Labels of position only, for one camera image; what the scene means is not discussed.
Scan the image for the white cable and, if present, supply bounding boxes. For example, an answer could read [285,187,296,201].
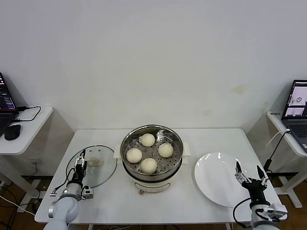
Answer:
[266,129,291,149]

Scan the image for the black power adapter cable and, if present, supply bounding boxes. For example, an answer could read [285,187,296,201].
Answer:
[263,131,291,173]

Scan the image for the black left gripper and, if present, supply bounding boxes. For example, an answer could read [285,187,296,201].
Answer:
[71,149,88,184]

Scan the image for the white steamed baozi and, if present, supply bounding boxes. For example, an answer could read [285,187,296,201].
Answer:
[140,157,158,174]
[126,148,143,164]
[140,133,156,147]
[158,143,174,158]

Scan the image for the white side desk beige panel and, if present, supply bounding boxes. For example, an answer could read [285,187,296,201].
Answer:
[0,106,75,213]

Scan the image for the black laptop charging cable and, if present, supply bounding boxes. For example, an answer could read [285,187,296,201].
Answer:
[13,105,42,123]

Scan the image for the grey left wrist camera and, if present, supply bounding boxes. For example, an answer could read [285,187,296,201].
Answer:
[81,185,94,199]

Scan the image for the steel perforated steamer basket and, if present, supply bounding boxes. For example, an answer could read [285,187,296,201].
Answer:
[113,124,192,183]

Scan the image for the black computer mouse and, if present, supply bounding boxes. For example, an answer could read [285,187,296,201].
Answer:
[4,124,22,141]

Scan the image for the dark laptop with red screen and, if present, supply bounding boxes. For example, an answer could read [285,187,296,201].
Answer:
[0,71,20,138]

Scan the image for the grey laptop showing camera views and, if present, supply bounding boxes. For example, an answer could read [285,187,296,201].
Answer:
[282,79,307,154]

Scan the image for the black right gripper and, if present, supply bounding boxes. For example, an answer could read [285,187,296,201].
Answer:
[234,161,269,204]

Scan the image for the white round plate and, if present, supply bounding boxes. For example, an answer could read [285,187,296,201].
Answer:
[194,152,256,208]

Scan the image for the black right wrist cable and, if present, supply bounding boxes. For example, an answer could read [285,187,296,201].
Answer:
[233,197,252,227]

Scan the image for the cream electric pot base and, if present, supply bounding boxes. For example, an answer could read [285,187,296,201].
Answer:
[122,155,183,195]

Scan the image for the glass lid with cream handle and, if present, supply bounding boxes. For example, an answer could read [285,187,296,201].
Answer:
[66,145,118,190]

